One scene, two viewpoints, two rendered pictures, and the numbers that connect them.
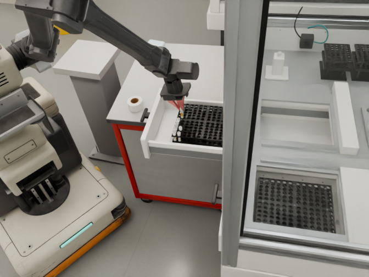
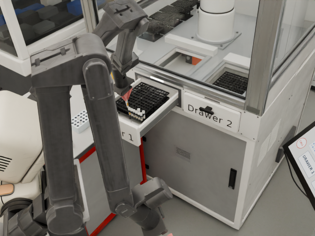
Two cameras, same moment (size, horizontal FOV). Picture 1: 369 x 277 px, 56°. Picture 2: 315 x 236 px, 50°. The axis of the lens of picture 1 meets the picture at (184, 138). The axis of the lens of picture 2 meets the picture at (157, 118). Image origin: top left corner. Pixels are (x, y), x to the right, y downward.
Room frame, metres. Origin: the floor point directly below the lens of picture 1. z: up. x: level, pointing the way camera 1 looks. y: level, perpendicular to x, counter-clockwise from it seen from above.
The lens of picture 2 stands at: (0.32, 1.11, 1.89)
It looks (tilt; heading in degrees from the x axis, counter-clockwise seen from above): 40 degrees down; 293
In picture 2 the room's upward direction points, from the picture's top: 4 degrees counter-clockwise
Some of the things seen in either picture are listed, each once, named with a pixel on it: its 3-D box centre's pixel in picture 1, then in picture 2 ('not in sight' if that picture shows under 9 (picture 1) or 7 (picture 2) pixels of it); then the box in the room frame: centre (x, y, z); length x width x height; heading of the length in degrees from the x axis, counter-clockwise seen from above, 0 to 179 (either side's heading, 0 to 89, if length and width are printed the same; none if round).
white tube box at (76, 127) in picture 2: not in sight; (81, 121); (1.20, 0.04, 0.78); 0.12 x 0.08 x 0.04; 74
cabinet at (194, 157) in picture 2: not in sight; (208, 114); (0.70, -0.65, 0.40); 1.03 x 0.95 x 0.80; 164
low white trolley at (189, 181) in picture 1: (188, 132); (77, 159); (1.36, -0.02, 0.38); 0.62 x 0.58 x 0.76; 164
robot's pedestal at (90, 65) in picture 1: (104, 106); not in sight; (1.66, 0.48, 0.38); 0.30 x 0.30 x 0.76; 68
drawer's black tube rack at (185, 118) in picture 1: (205, 127); (141, 103); (0.91, -0.08, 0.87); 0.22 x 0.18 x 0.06; 74
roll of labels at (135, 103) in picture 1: (135, 104); not in sight; (1.19, 0.21, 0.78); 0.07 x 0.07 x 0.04
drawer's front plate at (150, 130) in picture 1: (155, 121); (114, 124); (0.97, 0.11, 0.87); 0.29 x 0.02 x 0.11; 164
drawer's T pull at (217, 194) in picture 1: (218, 194); (207, 109); (0.58, -0.09, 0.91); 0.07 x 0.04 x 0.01; 164
